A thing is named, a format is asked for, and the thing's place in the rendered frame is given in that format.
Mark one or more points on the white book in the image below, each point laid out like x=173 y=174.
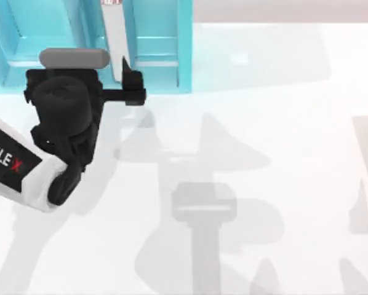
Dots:
x=115 y=37

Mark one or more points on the pale grey rounded box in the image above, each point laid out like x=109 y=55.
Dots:
x=74 y=58

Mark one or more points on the light blue rack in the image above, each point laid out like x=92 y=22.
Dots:
x=157 y=46

